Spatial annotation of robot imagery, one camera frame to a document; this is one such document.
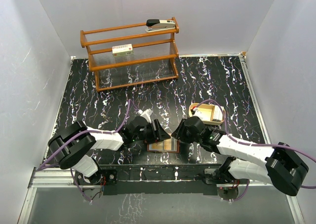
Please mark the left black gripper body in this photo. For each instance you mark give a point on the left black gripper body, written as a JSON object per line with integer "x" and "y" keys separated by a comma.
{"x": 146, "y": 134}

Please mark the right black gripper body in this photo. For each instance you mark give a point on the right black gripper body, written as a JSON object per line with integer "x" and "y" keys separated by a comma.
{"x": 188, "y": 137}

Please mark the brown leather card holder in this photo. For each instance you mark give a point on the brown leather card holder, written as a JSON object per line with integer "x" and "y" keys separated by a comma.
{"x": 170, "y": 145}

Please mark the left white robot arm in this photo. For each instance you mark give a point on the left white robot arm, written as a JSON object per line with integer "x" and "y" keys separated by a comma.
{"x": 72, "y": 145}

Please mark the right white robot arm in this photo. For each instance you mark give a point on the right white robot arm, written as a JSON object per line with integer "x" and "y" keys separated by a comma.
{"x": 277, "y": 165}

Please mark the stack of cards in tray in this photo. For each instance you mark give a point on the stack of cards in tray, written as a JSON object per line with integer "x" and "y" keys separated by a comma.
{"x": 218, "y": 113}

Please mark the beige oval tray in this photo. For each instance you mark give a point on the beige oval tray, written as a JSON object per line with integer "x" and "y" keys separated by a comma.
{"x": 207, "y": 110}

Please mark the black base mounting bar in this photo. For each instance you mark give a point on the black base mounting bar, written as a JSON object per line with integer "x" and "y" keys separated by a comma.
{"x": 165, "y": 179}

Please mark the wooden three-tier shelf rack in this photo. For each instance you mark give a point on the wooden three-tier shelf rack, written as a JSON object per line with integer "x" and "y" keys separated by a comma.
{"x": 153, "y": 59}

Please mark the white and red staples box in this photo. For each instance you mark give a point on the white and red staples box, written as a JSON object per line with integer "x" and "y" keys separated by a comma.
{"x": 122, "y": 50}

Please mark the black and beige stapler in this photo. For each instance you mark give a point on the black and beige stapler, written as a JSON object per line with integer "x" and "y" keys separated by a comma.
{"x": 159, "y": 25}

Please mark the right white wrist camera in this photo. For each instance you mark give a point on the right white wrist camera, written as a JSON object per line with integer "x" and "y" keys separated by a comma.
{"x": 196, "y": 112}

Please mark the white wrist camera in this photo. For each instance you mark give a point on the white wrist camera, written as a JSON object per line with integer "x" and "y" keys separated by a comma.
{"x": 145, "y": 114}
{"x": 196, "y": 112}

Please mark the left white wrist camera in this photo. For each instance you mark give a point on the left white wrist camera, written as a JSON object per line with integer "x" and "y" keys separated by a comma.
{"x": 145, "y": 114}

